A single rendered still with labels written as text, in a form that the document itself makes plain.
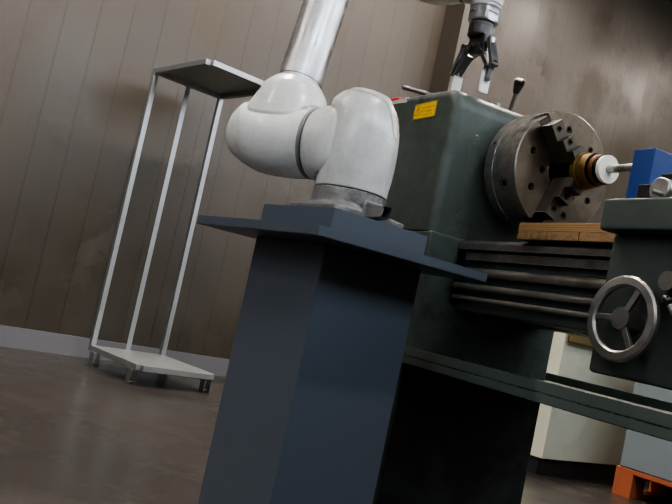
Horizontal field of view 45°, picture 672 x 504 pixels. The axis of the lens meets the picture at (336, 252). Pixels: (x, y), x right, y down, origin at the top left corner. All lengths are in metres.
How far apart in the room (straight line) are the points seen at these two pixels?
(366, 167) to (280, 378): 0.45
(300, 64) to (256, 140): 0.20
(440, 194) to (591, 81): 6.30
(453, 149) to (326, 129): 0.57
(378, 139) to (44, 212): 3.64
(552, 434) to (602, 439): 0.45
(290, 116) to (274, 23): 4.16
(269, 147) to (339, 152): 0.17
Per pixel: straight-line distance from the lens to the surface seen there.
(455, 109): 2.18
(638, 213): 1.55
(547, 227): 1.89
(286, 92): 1.77
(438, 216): 2.12
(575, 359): 4.49
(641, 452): 4.44
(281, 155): 1.72
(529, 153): 2.11
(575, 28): 8.22
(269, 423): 1.57
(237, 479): 1.65
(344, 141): 1.64
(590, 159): 2.08
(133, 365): 4.46
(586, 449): 4.72
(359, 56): 6.29
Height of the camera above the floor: 0.61
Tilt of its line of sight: 4 degrees up
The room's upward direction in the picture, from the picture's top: 12 degrees clockwise
